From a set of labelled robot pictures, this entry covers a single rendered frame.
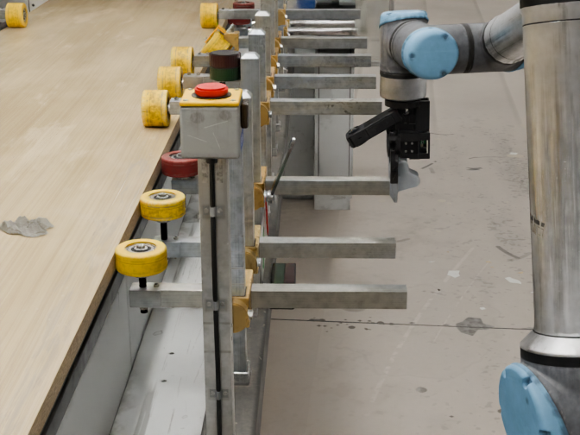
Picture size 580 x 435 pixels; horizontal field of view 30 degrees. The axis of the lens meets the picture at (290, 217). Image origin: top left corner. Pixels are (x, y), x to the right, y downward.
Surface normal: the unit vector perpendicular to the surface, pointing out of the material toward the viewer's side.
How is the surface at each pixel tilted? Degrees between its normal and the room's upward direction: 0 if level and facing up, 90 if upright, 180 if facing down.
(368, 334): 0
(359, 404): 0
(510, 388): 95
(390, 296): 90
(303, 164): 90
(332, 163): 90
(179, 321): 0
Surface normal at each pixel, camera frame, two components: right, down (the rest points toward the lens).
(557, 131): -0.47, 0.11
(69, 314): 0.00, -0.94
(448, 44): 0.13, 0.33
